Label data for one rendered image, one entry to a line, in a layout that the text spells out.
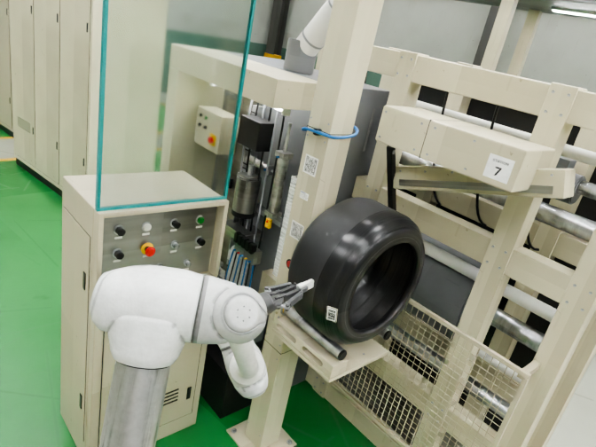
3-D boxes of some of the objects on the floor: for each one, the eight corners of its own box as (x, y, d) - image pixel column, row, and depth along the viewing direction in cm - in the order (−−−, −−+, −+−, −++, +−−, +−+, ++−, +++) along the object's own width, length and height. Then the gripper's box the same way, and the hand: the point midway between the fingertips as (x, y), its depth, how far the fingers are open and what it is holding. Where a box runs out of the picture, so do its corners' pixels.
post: (243, 435, 251) (357, -127, 158) (263, 425, 260) (382, -113, 167) (258, 452, 243) (388, -130, 149) (278, 442, 251) (412, -114, 158)
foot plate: (225, 430, 251) (226, 427, 250) (265, 411, 269) (266, 408, 268) (255, 468, 234) (256, 465, 233) (296, 445, 251) (297, 442, 251)
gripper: (270, 307, 148) (326, 283, 163) (247, 286, 157) (301, 265, 171) (270, 326, 152) (324, 301, 166) (246, 305, 160) (299, 282, 175)
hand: (305, 286), depth 167 cm, fingers closed
